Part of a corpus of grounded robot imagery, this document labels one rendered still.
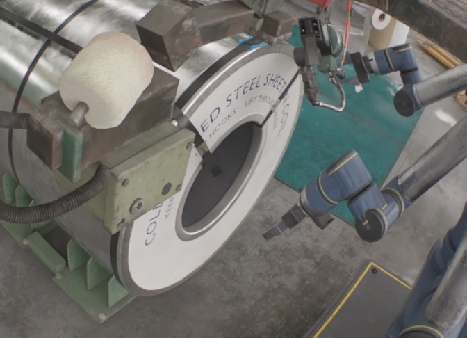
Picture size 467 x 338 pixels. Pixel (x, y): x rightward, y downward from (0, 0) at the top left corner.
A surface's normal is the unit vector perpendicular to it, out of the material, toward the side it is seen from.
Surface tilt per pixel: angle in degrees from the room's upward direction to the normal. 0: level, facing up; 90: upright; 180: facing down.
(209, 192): 30
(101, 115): 112
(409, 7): 90
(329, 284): 0
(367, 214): 84
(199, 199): 18
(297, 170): 0
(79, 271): 0
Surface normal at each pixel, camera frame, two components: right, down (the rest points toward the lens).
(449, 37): -0.37, 0.51
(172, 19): -0.13, -0.43
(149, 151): 0.24, -0.79
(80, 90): -0.42, 0.76
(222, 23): 0.79, 0.51
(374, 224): -0.66, 0.33
